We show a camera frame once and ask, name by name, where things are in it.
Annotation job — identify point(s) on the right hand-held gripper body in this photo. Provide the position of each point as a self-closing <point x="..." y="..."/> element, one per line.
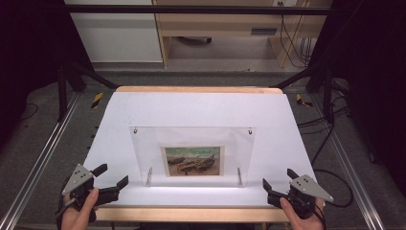
<point x="308" y="190"/>

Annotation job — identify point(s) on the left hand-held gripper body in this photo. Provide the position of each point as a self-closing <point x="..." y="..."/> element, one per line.
<point x="79" y="180"/>

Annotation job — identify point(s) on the silver metal frame post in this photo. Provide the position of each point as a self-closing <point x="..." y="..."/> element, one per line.
<point x="149" y="176"/>
<point x="239" y="176"/>

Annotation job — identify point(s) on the clear acrylic picture frame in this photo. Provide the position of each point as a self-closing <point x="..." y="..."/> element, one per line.
<point x="191" y="137"/>

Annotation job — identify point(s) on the person's right hand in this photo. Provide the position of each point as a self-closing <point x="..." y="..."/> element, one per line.
<point x="303" y="223"/>

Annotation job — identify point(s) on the person's left hand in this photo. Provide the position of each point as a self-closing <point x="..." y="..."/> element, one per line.
<point x="78" y="217"/>

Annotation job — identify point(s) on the yellow black floor tape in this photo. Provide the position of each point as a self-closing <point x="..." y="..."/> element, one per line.
<point x="301" y="100"/>
<point x="97" y="100"/>

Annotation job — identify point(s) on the boat painting print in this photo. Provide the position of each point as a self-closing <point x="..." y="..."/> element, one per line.
<point x="193" y="161"/>

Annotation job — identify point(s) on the wooden table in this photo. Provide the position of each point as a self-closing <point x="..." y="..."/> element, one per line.
<point x="191" y="214"/>

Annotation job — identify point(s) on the black metal stand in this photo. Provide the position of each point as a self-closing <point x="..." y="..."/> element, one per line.
<point x="322" y="83"/>
<point x="68" y="83"/>

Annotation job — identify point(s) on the white paper sheet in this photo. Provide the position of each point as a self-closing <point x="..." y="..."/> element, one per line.
<point x="198" y="108"/>

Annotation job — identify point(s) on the black curtain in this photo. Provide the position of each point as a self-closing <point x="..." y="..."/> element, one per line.
<point x="370" y="80"/>
<point x="35" y="57"/>

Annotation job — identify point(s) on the white cabinet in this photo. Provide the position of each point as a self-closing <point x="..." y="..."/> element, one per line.
<point x="118" y="35"/>

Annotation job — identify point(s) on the light wooden desk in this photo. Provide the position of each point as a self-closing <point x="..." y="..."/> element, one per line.
<point x="220" y="24"/>

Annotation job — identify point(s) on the black horizontal bar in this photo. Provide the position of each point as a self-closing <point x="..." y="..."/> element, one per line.
<point x="191" y="9"/>

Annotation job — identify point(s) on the aluminium floor rail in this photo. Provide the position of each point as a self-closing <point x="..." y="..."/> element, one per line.
<point x="35" y="166"/>
<point x="348" y="159"/>

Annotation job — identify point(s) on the small silver frame screw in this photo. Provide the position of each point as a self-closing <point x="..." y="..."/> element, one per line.
<point x="250" y="131"/>
<point x="135" y="130"/>

